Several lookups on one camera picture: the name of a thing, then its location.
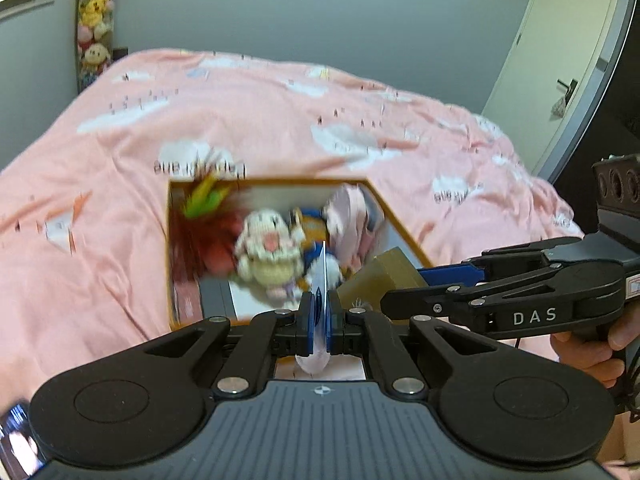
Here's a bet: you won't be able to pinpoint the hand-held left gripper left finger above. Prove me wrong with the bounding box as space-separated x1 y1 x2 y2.
145 291 322 397

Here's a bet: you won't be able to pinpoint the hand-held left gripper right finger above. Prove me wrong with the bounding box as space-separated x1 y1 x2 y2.
326 292 497 397

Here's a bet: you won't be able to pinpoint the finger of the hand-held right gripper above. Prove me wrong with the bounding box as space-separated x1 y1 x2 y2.
380 266 562 323
417 238 576 287

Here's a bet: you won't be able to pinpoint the white printed packet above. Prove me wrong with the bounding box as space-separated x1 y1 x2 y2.
295 240 333 377

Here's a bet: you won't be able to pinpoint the gold box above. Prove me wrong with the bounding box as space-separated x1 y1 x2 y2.
337 246 426 321

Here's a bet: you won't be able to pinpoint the orange cardboard box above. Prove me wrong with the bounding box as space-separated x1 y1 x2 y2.
165 175 436 331

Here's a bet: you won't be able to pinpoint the cream crochet animal doll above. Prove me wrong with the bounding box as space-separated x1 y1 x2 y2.
234 209 306 301

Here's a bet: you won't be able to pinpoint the small brown bear toy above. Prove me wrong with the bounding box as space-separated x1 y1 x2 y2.
289 206 346 293

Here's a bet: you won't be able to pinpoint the pink plush earmuffs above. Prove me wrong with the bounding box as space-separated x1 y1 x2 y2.
322 184 386 271

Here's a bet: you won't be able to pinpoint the person's right hand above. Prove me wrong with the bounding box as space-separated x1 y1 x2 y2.
550 302 639 391

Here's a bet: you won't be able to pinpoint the tan cardboard box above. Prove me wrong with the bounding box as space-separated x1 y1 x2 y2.
597 412 640 466

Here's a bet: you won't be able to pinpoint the red green feather toy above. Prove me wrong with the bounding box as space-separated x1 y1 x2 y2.
170 152 251 281

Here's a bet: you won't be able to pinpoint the white door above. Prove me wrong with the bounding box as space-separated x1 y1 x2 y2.
480 0 623 176

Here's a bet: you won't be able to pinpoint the pink printed blanket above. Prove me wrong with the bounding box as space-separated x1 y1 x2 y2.
0 49 586 411

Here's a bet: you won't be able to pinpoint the black smartphone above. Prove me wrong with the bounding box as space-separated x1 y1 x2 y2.
0 402 46 478

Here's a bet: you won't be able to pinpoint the hanging column of plush toys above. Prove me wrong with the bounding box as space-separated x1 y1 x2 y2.
75 0 121 93

